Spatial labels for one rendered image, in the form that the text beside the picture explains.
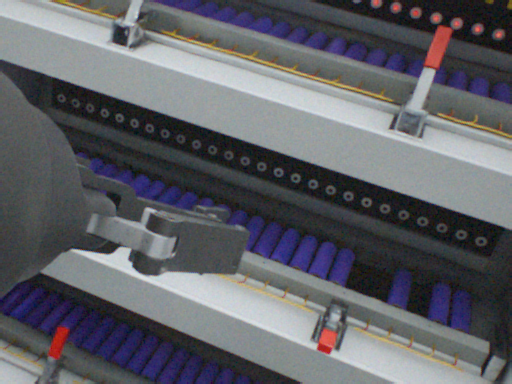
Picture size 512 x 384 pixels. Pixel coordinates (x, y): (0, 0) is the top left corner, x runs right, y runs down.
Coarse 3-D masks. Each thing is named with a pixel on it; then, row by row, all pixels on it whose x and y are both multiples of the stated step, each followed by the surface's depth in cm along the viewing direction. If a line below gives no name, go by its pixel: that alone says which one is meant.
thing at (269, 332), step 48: (144, 144) 79; (288, 192) 75; (432, 240) 71; (96, 288) 67; (144, 288) 64; (192, 288) 64; (240, 288) 65; (240, 336) 62; (288, 336) 60; (480, 336) 65
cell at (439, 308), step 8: (432, 288) 68; (440, 288) 67; (448, 288) 67; (432, 296) 67; (440, 296) 66; (448, 296) 66; (432, 304) 65; (440, 304) 65; (448, 304) 65; (432, 312) 64; (440, 312) 64; (432, 320) 63; (440, 320) 63
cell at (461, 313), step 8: (456, 296) 67; (464, 296) 66; (456, 304) 66; (464, 304) 65; (456, 312) 64; (464, 312) 64; (456, 320) 63; (464, 320) 63; (456, 328) 62; (464, 328) 62
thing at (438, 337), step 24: (240, 264) 65; (264, 264) 65; (288, 288) 64; (312, 288) 63; (336, 288) 63; (312, 312) 62; (360, 312) 62; (384, 312) 62; (408, 312) 62; (408, 336) 61; (432, 336) 60; (456, 336) 60; (432, 360) 59; (456, 360) 59; (480, 360) 60
